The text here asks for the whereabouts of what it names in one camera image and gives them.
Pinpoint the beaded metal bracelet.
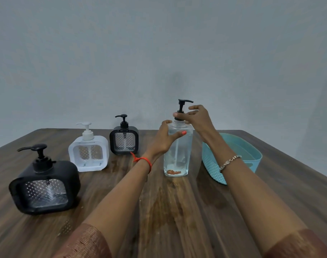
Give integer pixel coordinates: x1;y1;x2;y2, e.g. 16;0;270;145
219;155;242;173

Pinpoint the person's left hand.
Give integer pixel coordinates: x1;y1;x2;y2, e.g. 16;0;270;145
145;120;187;159

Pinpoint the teal woven plastic basket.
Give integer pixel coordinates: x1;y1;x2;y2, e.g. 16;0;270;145
201;133;263;185

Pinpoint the brown patterned sleeve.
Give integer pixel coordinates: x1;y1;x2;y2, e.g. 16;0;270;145
53;223;112;258
262;228;327;258

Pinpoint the clear tall soap bottle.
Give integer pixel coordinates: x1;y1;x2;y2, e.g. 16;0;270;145
163;120;194;177

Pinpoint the person's right forearm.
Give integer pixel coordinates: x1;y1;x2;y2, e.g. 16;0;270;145
202;130;308;254

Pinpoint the person's left forearm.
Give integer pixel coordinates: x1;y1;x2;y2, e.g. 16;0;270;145
82;152;160;258

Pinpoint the black square soap dispenser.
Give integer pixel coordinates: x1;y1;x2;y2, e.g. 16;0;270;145
9;144;81;215
109;114;139;156

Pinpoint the white square soap dispenser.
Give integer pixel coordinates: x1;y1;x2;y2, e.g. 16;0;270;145
68;122;110;173

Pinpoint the black pump head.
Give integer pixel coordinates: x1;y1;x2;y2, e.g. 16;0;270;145
174;99;194;122

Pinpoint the person's right hand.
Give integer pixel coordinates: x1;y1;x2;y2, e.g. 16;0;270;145
173;105;219;142

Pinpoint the red thread wristband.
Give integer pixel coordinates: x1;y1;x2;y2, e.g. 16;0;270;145
130;152;153;174

